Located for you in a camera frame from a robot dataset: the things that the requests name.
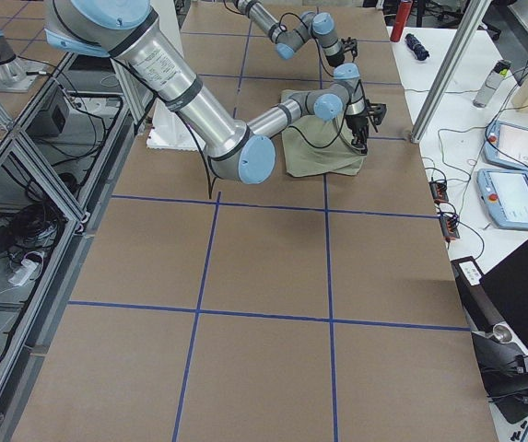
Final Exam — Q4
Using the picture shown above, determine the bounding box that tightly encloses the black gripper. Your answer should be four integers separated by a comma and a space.
346, 99, 387, 155
325, 37, 358, 67

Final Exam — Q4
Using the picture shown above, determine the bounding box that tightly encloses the olive green long-sleeve shirt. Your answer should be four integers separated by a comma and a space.
281, 92, 364, 178

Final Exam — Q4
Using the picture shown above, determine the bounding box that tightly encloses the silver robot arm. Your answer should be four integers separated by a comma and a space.
233, 1, 358, 67
45, 1, 386, 184

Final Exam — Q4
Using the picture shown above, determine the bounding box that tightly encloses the folded dark blue umbrella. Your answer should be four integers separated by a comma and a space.
405, 33, 429, 62

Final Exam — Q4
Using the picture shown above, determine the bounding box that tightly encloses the red bottle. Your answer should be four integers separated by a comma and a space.
390, 0, 414, 42

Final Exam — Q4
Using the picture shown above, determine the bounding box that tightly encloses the upper teach pendant tablet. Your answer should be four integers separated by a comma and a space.
483, 121, 528, 171

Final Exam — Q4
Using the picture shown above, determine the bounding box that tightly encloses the teach pendant tablet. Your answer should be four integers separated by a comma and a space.
476, 169, 528, 231
483, 121, 528, 171

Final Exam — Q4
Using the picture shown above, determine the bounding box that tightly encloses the clear water bottle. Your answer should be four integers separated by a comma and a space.
473, 59, 511, 109

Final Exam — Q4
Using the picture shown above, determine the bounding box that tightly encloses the lower teach pendant tablet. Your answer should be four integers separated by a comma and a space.
476, 169, 528, 231

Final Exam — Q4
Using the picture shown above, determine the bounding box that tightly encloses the black box with label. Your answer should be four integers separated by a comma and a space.
451, 256, 514, 344

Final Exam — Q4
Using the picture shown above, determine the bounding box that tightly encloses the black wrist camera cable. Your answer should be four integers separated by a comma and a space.
180, 105, 366, 200

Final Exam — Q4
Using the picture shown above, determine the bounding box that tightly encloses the aluminium frame post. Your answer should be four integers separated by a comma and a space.
410, 0, 492, 144

